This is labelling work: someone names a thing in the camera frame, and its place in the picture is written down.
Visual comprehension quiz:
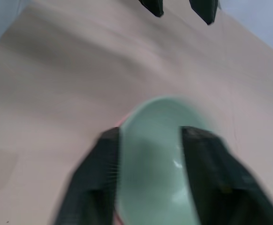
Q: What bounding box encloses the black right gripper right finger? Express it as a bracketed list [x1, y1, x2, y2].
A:
[180, 126, 273, 225]

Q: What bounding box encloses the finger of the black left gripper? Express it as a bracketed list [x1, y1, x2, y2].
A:
[189, 0, 220, 26]
[138, 0, 165, 18]

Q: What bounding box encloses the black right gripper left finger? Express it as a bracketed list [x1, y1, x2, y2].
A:
[53, 127, 122, 225]

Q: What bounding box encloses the green bowl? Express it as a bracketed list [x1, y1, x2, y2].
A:
[114, 95, 212, 225]

